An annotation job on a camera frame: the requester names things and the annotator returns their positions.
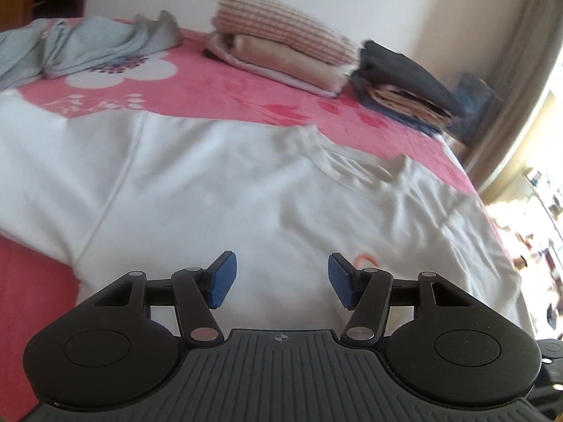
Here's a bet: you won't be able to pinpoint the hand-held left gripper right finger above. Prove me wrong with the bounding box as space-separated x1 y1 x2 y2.
328 252 471 347

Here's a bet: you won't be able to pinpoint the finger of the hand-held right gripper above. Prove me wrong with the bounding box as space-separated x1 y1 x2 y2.
539 338 563 405

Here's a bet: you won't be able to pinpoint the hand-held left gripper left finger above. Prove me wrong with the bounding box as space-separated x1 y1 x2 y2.
94 250 238 346

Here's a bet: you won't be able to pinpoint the white sweatshirt with orange outline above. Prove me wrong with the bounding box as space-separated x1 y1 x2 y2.
0 90 535 344

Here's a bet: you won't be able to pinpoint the blue folded jeans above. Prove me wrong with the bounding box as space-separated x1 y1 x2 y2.
352 75 443 137

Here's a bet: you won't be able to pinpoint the brown folded garments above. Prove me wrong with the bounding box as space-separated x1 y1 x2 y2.
367 81 454 128

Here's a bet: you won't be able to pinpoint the pink floral blanket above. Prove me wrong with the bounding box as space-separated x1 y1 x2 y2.
0 17 522 422

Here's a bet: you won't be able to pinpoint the black folded garment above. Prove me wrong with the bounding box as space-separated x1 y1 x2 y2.
358 40 464 117

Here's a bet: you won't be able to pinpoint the beige folded cloth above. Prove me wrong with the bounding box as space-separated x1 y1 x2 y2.
229 35 353 91

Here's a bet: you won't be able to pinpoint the blue covered water bottle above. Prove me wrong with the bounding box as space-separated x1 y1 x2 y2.
449 72 504 146

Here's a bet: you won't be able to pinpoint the pink checked folded cloth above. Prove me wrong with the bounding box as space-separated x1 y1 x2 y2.
210 0 359 66

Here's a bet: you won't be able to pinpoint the grey garment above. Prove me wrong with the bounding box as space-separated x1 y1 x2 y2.
0 10 183 91

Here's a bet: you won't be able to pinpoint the beige curtain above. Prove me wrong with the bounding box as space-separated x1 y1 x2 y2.
462 0 563 194

